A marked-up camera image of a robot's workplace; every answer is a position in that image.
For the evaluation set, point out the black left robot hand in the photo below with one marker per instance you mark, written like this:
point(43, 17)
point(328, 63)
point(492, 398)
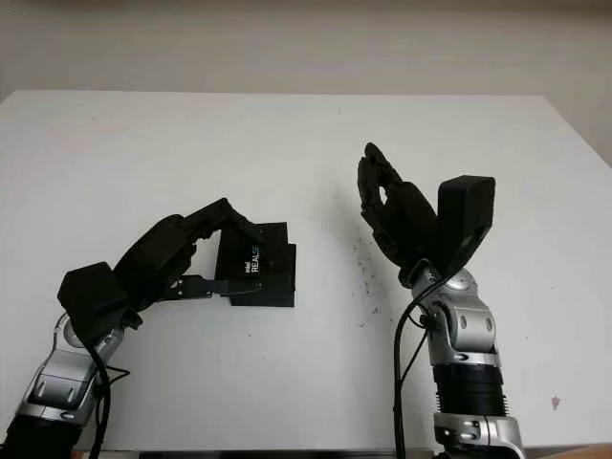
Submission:
point(153, 258)

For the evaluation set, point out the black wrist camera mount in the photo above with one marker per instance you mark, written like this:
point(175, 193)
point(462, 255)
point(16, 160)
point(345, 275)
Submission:
point(93, 296)
point(466, 215)

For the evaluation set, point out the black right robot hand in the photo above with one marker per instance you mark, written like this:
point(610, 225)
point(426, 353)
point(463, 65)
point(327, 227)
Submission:
point(406, 220)

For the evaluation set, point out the black RealSense box lid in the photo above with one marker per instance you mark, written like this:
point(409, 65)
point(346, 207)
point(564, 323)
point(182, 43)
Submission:
point(229, 263)

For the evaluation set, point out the black camera box base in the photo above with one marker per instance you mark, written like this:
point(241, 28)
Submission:
point(282, 297)

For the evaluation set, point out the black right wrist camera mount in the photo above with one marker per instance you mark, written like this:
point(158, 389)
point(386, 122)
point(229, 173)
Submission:
point(466, 215)

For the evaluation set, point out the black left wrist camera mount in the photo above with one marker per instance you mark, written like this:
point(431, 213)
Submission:
point(93, 296)

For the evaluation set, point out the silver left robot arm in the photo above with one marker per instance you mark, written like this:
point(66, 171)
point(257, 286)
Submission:
point(52, 382)

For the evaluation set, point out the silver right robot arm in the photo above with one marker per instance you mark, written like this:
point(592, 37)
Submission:
point(464, 344)

